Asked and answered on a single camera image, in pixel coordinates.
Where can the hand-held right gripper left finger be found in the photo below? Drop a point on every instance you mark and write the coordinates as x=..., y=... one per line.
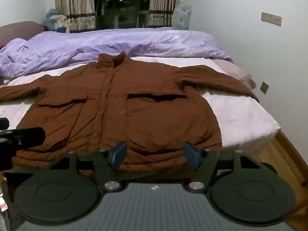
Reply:
x=118, y=156

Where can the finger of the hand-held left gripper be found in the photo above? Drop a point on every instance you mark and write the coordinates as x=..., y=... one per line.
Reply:
x=28, y=137

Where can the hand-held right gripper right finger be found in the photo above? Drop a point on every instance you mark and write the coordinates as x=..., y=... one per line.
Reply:
x=192, y=156

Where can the brown padded jacket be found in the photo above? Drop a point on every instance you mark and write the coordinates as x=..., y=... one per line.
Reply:
x=120, y=105

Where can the maroon padded headboard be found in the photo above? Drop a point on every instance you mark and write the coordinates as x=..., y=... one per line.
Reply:
x=16, y=31

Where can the purple duvet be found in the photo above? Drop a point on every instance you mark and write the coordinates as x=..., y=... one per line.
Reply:
x=91, y=45

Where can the beige striped curtain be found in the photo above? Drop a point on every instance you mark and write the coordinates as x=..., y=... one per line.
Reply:
x=75, y=4
x=162, y=3

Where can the plastic-covered standing fan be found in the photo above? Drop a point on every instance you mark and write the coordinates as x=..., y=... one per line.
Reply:
x=181, y=14

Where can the wall socket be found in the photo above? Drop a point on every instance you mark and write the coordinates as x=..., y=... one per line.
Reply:
x=264, y=87

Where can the wall switch plate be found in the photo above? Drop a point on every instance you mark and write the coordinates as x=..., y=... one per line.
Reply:
x=271, y=18

